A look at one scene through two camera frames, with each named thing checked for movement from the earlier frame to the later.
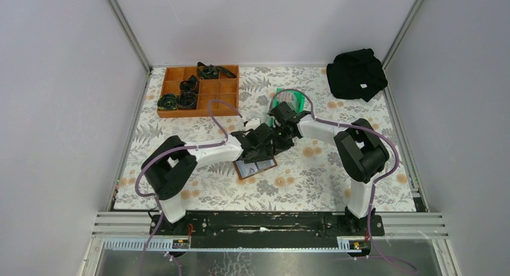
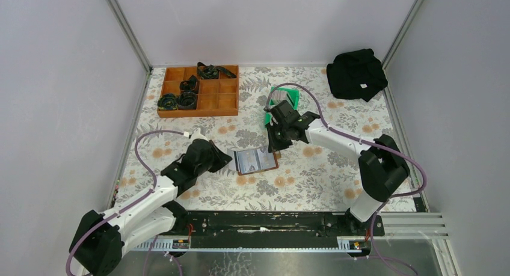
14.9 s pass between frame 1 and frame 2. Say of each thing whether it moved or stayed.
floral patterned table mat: stayed
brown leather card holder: stayed
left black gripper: moved
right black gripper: stayed
